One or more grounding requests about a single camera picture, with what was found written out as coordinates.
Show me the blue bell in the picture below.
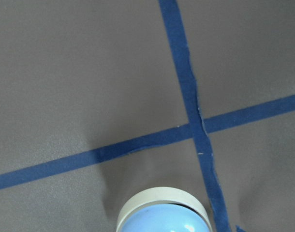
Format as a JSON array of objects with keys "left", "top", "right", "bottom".
[{"left": 116, "top": 187, "right": 213, "bottom": 232}]

